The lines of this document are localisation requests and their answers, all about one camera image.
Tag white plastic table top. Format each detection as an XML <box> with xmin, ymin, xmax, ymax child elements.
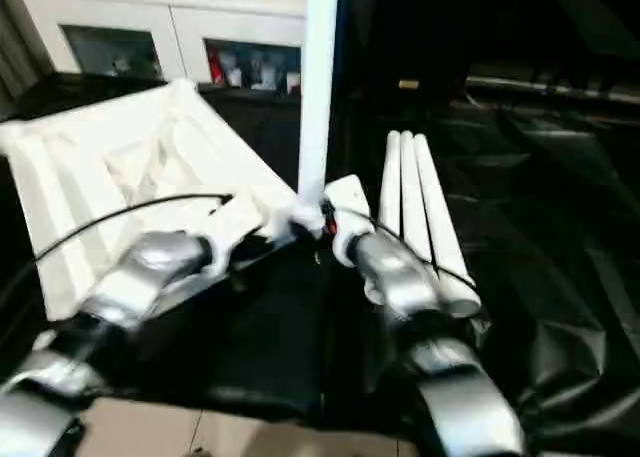
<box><xmin>0</xmin><ymin>78</ymin><xmax>327</xmax><ymax>324</ymax></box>

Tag black plastic mat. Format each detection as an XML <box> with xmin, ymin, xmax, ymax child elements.
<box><xmin>0</xmin><ymin>71</ymin><xmax>640</xmax><ymax>438</ymax></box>

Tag white sideboard cabinet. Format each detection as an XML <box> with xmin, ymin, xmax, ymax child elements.
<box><xmin>17</xmin><ymin>0</ymin><xmax>309</xmax><ymax>96</ymax></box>

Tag grey curtain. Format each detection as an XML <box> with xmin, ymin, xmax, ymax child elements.
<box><xmin>0</xmin><ymin>0</ymin><xmax>54</xmax><ymax>103</ymax></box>

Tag dark metal rail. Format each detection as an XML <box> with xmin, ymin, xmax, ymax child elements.
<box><xmin>467</xmin><ymin>75</ymin><xmax>640</xmax><ymax>103</ymax></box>

